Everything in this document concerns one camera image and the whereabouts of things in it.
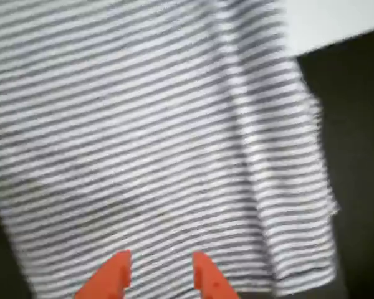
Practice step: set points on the striped grey cloth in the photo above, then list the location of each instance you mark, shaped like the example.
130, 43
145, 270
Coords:
143, 124

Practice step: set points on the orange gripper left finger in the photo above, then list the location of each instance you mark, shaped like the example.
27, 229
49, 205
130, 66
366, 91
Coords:
112, 280

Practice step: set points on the black desk mat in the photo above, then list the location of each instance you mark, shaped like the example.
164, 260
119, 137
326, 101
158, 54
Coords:
361, 155

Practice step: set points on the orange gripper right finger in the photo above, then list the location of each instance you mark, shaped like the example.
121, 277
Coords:
210, 280

